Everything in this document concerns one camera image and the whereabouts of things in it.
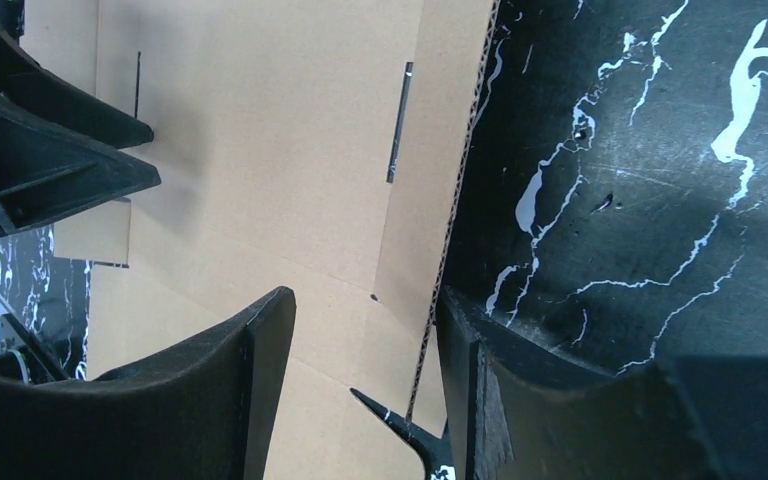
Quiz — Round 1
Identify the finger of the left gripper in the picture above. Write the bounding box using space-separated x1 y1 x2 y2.
0 7 154 149
0 94 161 237

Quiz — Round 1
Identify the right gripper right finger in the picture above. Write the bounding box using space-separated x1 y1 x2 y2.
437 288 768 479

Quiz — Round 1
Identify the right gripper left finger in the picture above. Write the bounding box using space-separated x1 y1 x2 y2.
0 286 297 479

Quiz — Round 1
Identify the brown cardboard box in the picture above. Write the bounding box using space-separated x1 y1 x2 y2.
23 1 494 479

